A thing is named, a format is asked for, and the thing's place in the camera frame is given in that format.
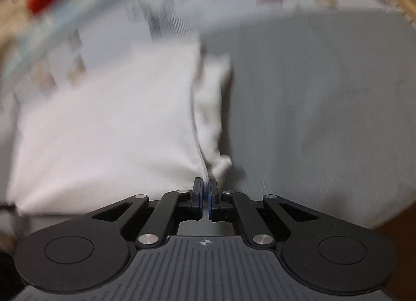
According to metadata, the cream knitted blanket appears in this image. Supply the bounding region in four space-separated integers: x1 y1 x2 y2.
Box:
0 0 37 46

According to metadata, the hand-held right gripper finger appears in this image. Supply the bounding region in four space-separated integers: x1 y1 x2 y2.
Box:
92 177 206 250
208 177 321 249

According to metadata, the light blue patterned quilt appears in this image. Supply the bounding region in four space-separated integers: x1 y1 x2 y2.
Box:
0 0 153 77

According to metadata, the grey printed bed sheet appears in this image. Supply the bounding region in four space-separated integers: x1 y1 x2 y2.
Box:
0 0 416 233

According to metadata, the white shirt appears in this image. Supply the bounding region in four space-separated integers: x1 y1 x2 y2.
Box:
6 36 235 217

